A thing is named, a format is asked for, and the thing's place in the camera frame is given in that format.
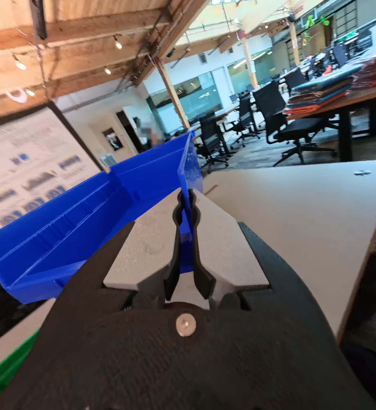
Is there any dark framed wall picture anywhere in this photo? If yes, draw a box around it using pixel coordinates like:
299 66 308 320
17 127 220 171
102 128 124 151

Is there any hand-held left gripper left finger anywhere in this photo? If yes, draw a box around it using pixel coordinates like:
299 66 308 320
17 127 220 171
103 188 183 302

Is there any printed instruction sheet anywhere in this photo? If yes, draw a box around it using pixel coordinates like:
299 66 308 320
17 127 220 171
0 107 100 229

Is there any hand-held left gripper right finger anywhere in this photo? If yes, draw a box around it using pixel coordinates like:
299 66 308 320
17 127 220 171
188 189 269 300

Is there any wooden table with black legs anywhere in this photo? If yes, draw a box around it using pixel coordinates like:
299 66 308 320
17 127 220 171
285 86 376 162

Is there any instruction sheet on stand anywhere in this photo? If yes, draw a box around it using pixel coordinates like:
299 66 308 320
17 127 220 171
0 100 110 231

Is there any green hanging decoration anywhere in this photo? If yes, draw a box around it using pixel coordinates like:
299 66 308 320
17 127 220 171
305 14 331 36

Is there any blue plastic bin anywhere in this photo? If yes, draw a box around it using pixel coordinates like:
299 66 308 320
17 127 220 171
0 131 204 305

